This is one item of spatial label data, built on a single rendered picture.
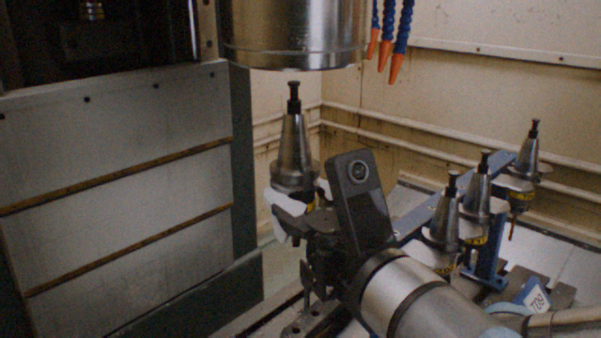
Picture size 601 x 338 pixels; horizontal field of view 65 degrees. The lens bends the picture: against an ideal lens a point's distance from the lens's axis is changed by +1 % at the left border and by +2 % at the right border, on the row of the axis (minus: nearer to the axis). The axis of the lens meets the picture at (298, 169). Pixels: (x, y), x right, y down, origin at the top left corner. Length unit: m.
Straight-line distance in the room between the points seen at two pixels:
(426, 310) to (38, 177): 0.67
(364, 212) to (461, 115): 1.14
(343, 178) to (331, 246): 0.07
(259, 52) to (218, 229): 0.73
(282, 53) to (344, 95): 1.36
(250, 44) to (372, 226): 0.21
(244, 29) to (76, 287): 0.68
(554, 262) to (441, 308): 1.16
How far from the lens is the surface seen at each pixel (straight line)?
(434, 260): 0.70
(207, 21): 0.98
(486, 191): 0.81
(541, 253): 1.55
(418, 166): 1.70
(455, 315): 0.39
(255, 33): 0.45
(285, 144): 0.54
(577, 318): 0.50
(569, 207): 1.55
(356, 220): 0.45
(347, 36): 0.46
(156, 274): 1.08
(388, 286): 0.41
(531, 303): 1.13
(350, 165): 0.44
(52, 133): 0.86
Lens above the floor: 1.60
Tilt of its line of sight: 24 degrees down
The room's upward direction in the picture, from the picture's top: straight up
